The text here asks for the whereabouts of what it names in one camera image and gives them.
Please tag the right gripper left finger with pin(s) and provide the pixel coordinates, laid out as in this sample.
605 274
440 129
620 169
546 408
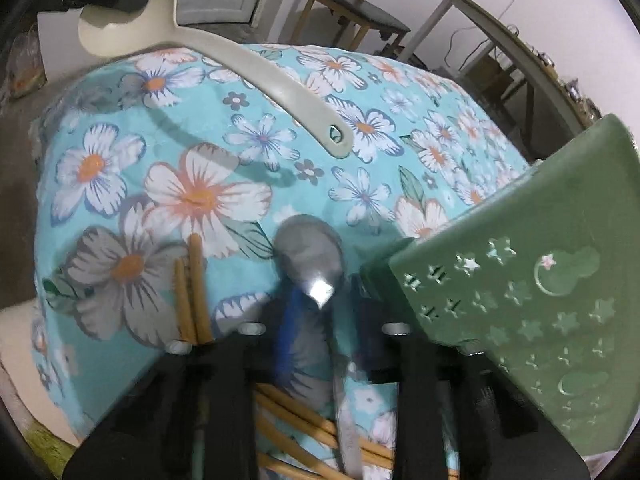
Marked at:
256 334

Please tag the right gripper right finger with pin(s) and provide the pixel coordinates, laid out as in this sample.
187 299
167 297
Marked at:
393 352

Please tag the wooden chopstick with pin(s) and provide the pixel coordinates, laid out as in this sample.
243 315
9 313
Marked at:
308 415
267 427
198 284
184 311

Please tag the cream plastic ladle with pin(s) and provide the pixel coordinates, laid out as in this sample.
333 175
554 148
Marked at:
108 33

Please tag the metal spoon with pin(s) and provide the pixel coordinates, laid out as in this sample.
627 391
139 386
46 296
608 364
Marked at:
309 254

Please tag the green plastic utensil holder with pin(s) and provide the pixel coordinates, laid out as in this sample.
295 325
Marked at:
545 275

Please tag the floral turquoise tablecloth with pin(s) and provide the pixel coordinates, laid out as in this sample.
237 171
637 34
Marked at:
142 153

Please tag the wooden chair black seat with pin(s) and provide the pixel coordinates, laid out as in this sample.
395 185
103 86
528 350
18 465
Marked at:
366 16

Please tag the wooden top metal table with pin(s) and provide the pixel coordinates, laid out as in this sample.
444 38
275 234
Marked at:
540 78

